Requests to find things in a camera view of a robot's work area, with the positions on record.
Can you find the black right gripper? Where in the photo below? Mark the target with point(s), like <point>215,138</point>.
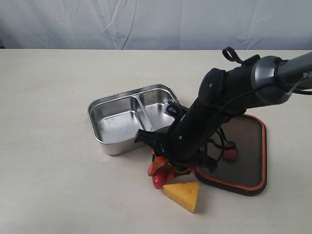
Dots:
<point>181,146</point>

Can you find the red toy sausage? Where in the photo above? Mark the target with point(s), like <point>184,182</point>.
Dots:
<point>159,179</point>

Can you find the yellow toy cheese wedge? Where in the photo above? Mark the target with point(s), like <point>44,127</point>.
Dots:
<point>183,194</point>

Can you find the dark transparent box lid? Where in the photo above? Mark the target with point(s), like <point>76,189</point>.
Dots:
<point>242,170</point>

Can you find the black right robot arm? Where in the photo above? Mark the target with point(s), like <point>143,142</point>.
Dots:
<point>223,95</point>

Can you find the stainless steel lunch box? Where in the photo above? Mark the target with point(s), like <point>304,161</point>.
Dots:
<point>116,119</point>

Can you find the blue-grey backdrop curtain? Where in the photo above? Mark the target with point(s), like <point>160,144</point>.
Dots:
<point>156,24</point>

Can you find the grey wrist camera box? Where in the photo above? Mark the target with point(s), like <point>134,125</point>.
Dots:
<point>174,109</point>

